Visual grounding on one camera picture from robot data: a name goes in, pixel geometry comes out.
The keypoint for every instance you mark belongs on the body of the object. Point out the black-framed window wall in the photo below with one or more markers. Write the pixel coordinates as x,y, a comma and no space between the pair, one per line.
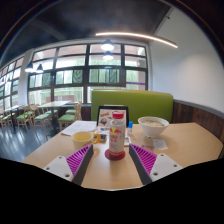
73,76

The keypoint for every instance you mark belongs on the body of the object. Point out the small blue-capped bottle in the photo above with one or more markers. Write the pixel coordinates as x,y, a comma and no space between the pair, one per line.
130,128

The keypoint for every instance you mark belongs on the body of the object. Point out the wooden chairs with green seats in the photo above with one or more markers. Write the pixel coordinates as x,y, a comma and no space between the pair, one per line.
66,117

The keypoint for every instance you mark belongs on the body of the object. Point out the flat round red coaster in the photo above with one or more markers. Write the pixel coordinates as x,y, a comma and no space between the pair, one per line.
115,156

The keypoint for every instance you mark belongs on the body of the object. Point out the white bowl of food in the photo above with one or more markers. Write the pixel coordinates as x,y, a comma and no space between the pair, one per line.
153,128

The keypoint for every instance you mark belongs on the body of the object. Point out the red-capped clear drink bottle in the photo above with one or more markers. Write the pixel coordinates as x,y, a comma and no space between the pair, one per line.
117,136

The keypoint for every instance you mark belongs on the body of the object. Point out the green upholstered booth bench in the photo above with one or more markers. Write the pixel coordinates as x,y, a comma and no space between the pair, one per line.
143,103

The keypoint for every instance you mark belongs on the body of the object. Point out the wooden dining table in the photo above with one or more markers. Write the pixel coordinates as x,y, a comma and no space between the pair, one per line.
53,104

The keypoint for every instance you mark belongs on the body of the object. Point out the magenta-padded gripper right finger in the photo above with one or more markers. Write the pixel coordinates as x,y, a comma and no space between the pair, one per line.
164,166

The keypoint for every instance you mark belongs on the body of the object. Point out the white paper napkin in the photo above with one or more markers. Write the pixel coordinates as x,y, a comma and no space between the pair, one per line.
160,144

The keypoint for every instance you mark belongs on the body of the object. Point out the black tablet covered in stickers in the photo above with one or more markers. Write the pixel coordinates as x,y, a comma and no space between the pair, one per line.
104,116

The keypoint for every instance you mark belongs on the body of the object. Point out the white paper sheets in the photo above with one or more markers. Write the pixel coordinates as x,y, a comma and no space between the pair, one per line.
78,127

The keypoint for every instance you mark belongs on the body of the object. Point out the black pendant lamps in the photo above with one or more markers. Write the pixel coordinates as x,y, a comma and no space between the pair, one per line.
107,45

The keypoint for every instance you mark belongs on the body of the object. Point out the long linear ceiling light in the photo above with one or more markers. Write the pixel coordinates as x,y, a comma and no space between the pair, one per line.
140,35

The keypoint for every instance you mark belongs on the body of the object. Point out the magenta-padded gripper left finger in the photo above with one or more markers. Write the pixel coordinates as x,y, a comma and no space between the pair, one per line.
60,167

